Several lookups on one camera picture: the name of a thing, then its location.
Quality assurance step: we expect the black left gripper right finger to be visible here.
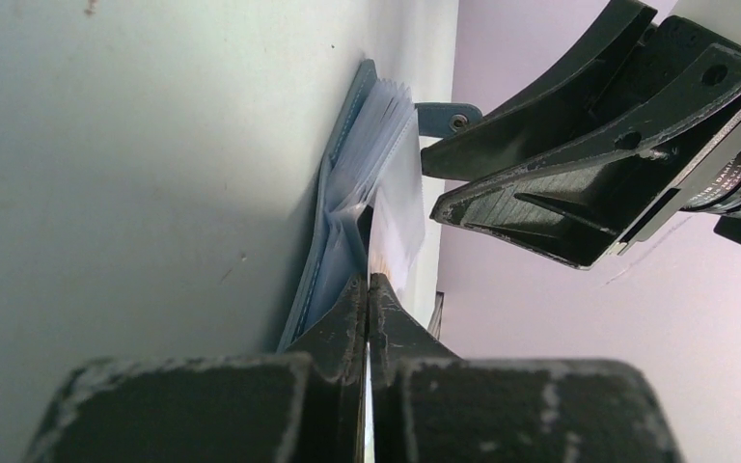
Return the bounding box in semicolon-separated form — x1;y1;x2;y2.
368;273;683;462

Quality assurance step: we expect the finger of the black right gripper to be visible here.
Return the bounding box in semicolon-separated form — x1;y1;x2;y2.
422;1;656;181

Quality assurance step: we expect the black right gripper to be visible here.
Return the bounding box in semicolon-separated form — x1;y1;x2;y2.
431;15;741;269

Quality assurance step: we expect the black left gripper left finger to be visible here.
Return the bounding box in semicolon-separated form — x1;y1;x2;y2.
24;275;368;462

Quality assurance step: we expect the blue card holder wallet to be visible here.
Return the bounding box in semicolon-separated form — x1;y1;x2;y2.
276;58;484;354

